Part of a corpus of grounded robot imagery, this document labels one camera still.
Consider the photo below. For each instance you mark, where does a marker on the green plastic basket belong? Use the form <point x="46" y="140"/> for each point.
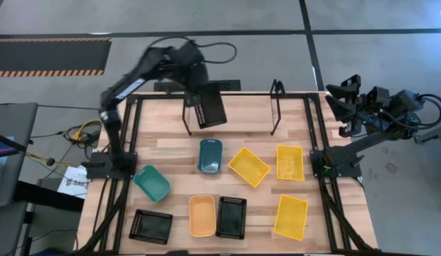
<point x="152" y="183"/>

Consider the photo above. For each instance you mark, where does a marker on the black metal frame stand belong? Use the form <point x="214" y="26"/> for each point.
<point x="249" y="117"/>

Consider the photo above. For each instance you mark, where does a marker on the grey metal stand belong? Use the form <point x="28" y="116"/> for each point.
<point x="435" y="137"/>

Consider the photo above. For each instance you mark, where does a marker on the grey cabinet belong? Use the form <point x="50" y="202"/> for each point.
<point x="7" y="227"/>

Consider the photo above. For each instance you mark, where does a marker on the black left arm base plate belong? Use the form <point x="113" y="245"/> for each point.
<point x="96" y="171"/>

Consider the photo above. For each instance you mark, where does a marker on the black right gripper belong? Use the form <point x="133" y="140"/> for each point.
<point x="377" y="103"/>

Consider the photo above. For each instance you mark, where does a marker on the blue flat object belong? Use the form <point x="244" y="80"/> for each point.
<point x="0" y="146"/>

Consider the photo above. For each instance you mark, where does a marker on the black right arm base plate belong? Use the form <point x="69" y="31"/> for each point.
<point x="348" y="172"/>

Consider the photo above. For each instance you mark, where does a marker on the black hazard-striped floor mat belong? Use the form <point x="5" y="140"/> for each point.
<point x="46" y="55"/>

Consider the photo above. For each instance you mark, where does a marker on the black slotted plastic basket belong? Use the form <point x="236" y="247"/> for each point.
<point x="214" y="106"/>
<point x="151" y="227"/>
<point x="231" y="217"/>

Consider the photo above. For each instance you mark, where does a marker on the black floor beam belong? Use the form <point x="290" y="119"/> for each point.
<point x="46" y="195"/>

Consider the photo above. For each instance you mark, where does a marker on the grey cart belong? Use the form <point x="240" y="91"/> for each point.
<point x="14" y="117"/>

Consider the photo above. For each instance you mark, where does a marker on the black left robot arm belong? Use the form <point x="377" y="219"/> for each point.
<point x="112" y="135"/>

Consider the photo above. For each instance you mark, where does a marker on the black aluminium table frame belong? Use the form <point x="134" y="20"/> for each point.
<point x="308" y="117"/>

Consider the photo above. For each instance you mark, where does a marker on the black tube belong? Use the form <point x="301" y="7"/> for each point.
<point x="7" y="142"/>

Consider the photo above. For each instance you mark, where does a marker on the orange plastic basket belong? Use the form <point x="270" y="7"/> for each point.
<point x="202" y="217"/>

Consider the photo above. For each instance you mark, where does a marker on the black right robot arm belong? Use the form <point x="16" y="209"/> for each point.
<point x="377" y="138"/>

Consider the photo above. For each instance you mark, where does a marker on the yellow slotted plastic basket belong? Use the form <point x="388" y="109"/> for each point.
<point x="249" y="167"/>
<point x="291" y="217"/>
<point x="289" y="163"/>

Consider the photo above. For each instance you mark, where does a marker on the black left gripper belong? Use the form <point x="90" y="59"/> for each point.
<point x="195" y="78"/>

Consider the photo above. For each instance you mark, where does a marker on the white printed paper sheet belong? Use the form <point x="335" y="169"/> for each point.
<point x="74" y="181"/>

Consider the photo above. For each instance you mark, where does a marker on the dark teal plastic basket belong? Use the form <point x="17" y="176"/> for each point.
<point x="210" y="158"/>

